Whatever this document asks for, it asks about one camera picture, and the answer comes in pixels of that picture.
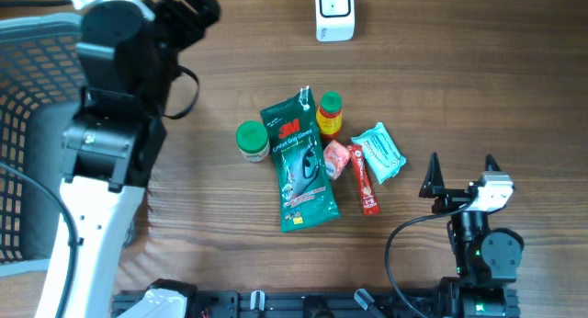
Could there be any light blue wipes pack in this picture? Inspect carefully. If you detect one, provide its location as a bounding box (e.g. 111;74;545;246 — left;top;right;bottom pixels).
351;122;407;184

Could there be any green 3M gloves packet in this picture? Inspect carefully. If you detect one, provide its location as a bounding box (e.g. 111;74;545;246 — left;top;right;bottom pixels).
260;86;340;233

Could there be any white barcode scanner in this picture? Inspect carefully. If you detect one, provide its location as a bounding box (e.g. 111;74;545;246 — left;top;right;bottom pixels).
315;0;356;42

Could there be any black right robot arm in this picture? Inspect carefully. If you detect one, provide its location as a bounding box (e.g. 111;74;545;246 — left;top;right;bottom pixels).
419;153;525;318

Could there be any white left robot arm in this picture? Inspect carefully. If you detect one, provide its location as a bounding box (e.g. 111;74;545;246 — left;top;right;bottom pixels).
36;0;221;317

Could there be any red yellow sauce bottle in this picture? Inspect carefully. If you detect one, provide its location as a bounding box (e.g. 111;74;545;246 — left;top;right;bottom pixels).
316;91;343;142

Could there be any small red patterned box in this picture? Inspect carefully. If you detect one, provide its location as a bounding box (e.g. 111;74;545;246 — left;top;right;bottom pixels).
323;140;350;180

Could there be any grey plastic shopping basket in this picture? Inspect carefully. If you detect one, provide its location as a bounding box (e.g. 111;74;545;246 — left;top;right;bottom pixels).
0;12;137;278

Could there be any green lidded jar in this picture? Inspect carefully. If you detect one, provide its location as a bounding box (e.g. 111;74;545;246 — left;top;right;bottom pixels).
235;120;270;163

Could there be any red stick sachet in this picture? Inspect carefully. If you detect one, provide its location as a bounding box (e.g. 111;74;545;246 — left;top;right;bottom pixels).
347;144;380;216

